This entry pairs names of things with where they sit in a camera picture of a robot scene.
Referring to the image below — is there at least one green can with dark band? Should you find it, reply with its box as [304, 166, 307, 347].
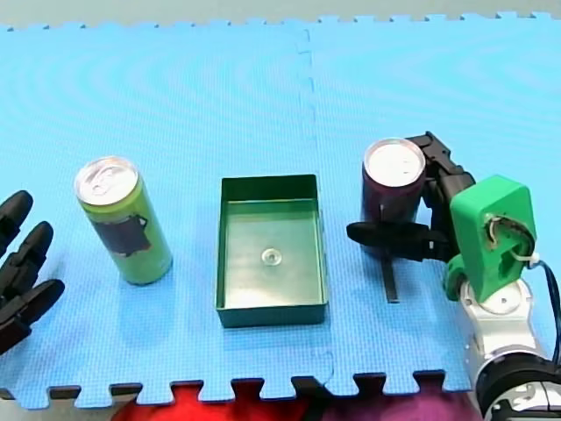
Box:
[73, 156, 174, 287]

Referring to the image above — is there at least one dark purple drink can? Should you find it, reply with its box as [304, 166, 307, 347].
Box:
[360, 138, 427, 260]

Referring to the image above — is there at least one shallow green tray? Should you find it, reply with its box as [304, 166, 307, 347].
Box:
[214, 174, 330, 329]

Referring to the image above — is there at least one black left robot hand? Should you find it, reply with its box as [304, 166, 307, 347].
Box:
[0, 190, 66, 355]

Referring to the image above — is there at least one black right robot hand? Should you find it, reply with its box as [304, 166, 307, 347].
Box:
[346, 131, 477, 264]

